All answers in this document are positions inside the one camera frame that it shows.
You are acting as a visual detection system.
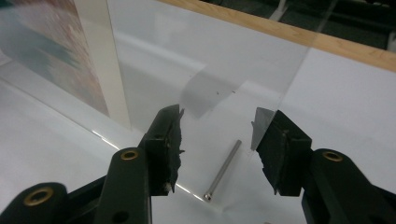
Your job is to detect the wooden table edge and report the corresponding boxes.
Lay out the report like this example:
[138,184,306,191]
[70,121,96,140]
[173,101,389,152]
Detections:
[158,0,396,73]

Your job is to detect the silver metal pin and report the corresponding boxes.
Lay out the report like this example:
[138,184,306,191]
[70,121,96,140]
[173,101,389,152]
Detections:
[203,139,243,202]

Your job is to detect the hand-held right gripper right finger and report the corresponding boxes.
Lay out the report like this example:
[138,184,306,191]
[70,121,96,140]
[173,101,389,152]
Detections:
[250,106,396,224]

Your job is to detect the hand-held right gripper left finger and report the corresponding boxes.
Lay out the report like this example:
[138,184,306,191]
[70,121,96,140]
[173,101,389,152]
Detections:
[94,104,185,224]

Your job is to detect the white metal stand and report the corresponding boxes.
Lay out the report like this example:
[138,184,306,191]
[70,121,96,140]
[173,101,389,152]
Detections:
[269,0,290,22]

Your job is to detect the clear acrylic frame panel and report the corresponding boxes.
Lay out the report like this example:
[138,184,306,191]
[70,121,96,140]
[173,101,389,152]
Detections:
[0,0,312,214]

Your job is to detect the colourful picture with white border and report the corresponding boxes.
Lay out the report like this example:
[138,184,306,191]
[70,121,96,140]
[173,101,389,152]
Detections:
[0,0,132,130]

